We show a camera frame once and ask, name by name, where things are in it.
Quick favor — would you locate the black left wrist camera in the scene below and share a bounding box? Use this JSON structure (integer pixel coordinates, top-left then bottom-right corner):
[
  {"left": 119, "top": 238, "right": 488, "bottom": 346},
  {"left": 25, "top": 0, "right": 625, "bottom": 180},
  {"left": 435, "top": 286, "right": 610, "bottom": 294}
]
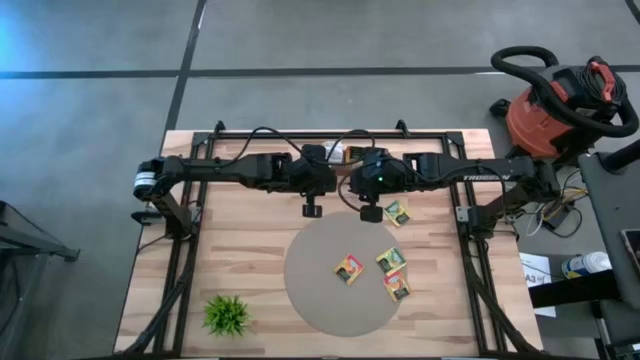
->
[{"left": 300, "top": 143, "right": 327, "bottom": 164}]

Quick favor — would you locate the black shelf bar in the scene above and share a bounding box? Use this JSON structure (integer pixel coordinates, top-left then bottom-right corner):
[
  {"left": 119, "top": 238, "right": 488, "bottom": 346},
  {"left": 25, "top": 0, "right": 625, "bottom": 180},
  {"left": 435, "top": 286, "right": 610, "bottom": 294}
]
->
[{"left": 528, "top": 269, "right": 621, "bottom": 309}]

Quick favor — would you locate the orange black shop vacuum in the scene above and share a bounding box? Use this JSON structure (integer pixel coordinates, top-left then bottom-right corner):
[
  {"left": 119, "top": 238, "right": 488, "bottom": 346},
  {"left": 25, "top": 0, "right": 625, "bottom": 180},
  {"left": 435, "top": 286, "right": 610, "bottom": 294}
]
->
[{"left": 488, "top": 54, "right": 630, "bottom": 180}]

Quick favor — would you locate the white paper sheet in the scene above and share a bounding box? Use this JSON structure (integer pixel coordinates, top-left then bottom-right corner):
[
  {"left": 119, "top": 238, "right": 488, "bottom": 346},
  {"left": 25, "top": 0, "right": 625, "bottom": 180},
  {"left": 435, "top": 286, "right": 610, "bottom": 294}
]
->
[{"left": 518, "top": 252, "right": 557, "bottom": 319}]

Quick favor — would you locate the black aluminium table frame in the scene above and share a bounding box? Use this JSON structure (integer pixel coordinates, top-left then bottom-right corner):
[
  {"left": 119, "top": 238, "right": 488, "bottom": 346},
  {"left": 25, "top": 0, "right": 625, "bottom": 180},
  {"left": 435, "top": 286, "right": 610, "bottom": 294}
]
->
[{"left": 113, "top": 118, "right": 546, "bottom": 360}]

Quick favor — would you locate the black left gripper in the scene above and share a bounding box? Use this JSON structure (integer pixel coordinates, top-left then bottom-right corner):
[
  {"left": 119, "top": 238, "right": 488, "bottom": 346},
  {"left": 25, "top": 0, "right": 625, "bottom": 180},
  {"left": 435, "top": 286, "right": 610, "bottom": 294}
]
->
[{"left": 285, "top": 158, "right": 339, "bottom": 219}]

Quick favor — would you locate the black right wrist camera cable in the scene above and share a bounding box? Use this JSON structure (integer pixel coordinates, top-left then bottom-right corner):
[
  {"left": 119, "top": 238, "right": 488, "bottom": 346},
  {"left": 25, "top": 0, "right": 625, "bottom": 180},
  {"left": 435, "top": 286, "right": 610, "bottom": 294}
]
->
[{"left": 327, "top": 128, "right": 377, "bottom": 156}]

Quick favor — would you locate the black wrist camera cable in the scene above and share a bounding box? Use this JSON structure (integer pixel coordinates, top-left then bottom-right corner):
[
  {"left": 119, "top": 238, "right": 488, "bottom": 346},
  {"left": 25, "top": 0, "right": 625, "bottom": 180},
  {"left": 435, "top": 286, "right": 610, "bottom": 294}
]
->
[
  {"left": 327, "top": 128, "right": 377, "bottom": 156},
  {"left": 214, "top": 126, "right": 306, "bottom": 169}
]

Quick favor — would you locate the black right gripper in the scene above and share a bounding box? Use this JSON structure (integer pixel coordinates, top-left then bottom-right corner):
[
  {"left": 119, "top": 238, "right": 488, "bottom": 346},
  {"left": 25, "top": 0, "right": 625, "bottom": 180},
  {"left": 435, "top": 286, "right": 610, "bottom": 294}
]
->
[{"left": 348, "top": 162, "right": 407, "bottom": 224}]

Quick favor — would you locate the grey desk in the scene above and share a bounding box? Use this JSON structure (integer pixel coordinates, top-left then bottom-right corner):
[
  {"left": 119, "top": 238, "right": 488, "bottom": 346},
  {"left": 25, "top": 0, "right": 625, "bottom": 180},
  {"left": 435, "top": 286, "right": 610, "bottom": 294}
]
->
[{"left": 578, "top": 152, "right": 640, "bottom": 311}]

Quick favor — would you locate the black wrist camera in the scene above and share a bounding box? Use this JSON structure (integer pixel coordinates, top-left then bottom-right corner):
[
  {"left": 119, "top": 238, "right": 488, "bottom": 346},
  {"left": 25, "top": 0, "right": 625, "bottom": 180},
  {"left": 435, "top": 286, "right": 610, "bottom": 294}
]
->
[
  {"left": 300, "top": 143, "right": 327, "bottom": 164},
  {"left": 362, "top": 147, "right": 391, "bottom": 166}
]

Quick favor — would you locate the black left wrist camera cable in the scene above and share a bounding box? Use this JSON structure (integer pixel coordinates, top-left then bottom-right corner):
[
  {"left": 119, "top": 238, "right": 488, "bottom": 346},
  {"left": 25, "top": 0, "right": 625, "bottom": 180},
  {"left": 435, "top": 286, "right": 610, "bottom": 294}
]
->
[{"left": 214, "top": 126, "right": 306, "bottom": 169}]

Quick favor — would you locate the black power adapter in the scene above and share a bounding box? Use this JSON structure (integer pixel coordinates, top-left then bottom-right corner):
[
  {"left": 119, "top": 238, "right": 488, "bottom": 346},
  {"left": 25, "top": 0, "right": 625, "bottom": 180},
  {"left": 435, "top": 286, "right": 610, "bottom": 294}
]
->
[{"left": 542, "top": 199, "right": 574, "bottom": 231}]

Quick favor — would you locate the round grey table mat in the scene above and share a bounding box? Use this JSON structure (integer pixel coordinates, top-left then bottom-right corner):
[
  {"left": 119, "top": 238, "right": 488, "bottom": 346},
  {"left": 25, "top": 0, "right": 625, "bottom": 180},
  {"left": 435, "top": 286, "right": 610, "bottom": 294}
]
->
[{"left": 283, "top": 211, "right": 409, "bottom": 339}]

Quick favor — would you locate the white wipes canister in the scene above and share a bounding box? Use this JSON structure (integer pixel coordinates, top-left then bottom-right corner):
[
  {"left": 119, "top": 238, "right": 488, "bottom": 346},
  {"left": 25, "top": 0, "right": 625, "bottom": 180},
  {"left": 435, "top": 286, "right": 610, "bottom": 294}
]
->
[{"left": 560, "top": 251, "right": 612, "bottom": 280}]

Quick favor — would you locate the green Ahmad tea packet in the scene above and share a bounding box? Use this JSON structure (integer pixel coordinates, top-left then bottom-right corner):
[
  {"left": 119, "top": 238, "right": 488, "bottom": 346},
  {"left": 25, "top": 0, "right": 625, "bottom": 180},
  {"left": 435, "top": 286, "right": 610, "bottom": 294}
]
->
[
  {"left": 375, "top": 246, "right": 407, "bottom": 275},
  {"left": 383, "top": 199, "right": 412, "bottom": 229}
]

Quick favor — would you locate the green artificial plant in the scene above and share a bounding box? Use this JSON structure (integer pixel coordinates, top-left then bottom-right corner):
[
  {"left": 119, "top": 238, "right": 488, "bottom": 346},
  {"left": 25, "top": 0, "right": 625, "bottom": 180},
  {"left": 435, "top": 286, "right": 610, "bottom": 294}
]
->
[{"left": 202, "top": 294, "right": 251, "bottom": 339}]

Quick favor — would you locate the orange mango Ahmad tea packet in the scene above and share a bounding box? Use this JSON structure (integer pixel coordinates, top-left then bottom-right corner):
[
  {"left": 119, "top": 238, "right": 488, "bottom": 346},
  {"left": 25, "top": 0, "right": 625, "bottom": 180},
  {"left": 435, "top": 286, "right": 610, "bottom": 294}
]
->
[
  {"left": 332, "top": 253, "right": 366, "bottom": 287},
  {"left": 382, "top": 269, "right": 413, "bottom": 304},
  {"left": 344, "top": 145, "right": 369, "bottom": 164}
]

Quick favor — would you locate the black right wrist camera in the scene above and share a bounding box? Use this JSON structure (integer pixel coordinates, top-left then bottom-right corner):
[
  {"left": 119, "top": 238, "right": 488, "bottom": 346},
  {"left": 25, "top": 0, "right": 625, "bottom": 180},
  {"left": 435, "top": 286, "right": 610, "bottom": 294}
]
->
[{"left": 362, "top": 147, "right": 391, "bottom": 166}]

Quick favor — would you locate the brown wooden tea organiser box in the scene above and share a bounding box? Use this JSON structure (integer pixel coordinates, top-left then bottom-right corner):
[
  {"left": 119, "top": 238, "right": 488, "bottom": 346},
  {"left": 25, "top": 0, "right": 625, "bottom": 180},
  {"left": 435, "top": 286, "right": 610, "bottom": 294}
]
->
[{"left": 322, "top": 141, "right": 376, "bottom": 176}]

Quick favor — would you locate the black vacuum hose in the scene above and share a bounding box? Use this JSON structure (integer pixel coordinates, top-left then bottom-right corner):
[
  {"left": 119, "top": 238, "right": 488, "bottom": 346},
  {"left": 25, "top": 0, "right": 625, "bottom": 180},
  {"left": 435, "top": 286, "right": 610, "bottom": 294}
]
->
[{"left": 490, "top": 45, "right": 640, "bottom": 139}]

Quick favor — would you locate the black metal stand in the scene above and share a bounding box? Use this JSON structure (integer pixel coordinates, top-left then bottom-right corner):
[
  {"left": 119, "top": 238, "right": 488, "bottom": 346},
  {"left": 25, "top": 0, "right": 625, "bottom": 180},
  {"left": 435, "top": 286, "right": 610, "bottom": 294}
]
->
[{"left": 0, "top": 199, "right": 81, "bottom": 360}]

